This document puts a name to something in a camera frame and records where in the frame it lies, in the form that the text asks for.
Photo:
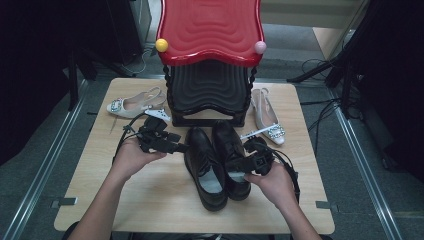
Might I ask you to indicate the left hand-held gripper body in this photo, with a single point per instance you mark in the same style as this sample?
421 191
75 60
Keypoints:
155 140

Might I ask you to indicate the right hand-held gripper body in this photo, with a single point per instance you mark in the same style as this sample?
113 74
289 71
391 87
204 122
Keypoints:
261 156

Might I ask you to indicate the black leather shoe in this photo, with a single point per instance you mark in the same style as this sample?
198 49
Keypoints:
203 156
230 143

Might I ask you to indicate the white jewelled slingback shoe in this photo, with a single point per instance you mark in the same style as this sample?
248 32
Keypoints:
133 106
265 113

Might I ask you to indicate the red and black shoe rack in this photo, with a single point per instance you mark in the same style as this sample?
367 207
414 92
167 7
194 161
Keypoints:
210 30

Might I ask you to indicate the person's left hand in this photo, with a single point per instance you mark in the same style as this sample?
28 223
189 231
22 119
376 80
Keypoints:
131 158

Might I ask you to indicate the person's right hand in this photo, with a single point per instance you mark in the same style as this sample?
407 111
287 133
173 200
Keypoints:
276 185

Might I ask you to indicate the black metal stand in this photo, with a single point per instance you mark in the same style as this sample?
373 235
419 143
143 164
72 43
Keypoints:
72 80

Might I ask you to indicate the black tripod stand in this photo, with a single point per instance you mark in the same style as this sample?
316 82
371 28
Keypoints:
336 66

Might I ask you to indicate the light wooden board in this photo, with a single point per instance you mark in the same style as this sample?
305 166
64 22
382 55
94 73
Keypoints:
328 41

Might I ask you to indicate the black curtain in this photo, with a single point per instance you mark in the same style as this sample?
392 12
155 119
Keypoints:
396 83
33 66

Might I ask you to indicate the grey table bracket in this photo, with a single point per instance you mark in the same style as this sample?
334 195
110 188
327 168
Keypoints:
65 202
326 205

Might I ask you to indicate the metal floor rail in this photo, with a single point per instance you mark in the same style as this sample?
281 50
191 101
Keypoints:
40 173
366 173

